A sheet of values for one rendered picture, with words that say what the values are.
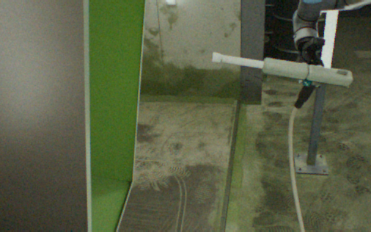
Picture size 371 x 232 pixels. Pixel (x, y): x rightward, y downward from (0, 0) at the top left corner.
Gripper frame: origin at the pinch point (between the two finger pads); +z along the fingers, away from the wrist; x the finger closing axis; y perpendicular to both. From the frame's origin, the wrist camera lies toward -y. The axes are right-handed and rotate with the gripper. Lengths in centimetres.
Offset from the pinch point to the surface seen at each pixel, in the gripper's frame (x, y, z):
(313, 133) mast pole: -38, 85, -34
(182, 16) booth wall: 54, 96, -132
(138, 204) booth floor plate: 59, 107, 17
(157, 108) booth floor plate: 64, 158, -84
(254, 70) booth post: -10, 122, -111
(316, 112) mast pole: -35, 72, -41
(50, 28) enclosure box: 68, -48, 41
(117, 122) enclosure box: 68, 29, 12
